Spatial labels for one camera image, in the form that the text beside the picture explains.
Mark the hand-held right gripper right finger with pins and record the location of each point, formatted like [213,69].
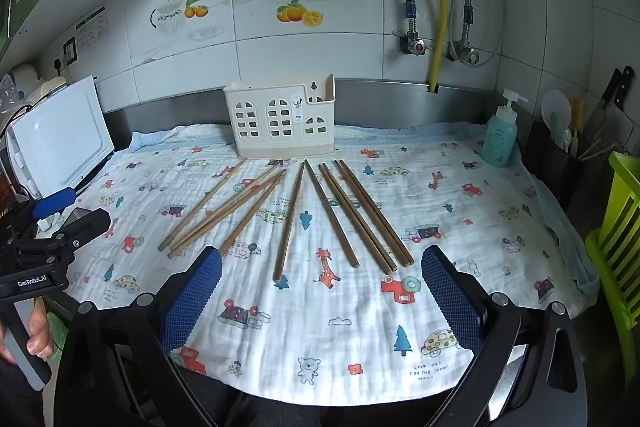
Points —
[452,302]

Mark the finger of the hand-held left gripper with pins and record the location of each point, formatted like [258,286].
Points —
[85,223]
[54,202]

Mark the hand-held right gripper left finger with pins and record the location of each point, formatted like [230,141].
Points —
[192,302]

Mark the group of wooden chopsticks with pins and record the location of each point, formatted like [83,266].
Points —
[289,227]

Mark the white plastic utensil holder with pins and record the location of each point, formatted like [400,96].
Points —
[272,127]

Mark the person's left hand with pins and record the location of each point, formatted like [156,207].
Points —
[39,332]

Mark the white printed cloth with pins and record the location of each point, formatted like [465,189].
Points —
[350,322]

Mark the white rice cooker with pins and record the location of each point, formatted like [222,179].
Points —
[37,84]

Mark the teal pump soap bottle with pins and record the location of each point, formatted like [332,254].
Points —
[500,139]

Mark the black utensil caddy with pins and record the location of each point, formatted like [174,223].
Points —
[555,162]

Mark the green plastic rack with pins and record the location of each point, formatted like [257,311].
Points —
[617,232]

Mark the white plastic ladle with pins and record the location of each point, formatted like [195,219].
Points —
[556,109]

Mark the yellow brush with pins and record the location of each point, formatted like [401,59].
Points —
[577,122]

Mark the wall socket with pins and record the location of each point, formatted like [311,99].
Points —
[70,51]

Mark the white wall sticker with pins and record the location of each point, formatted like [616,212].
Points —
[92,28]

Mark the metal wall valve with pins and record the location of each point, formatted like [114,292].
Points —
[467,55]

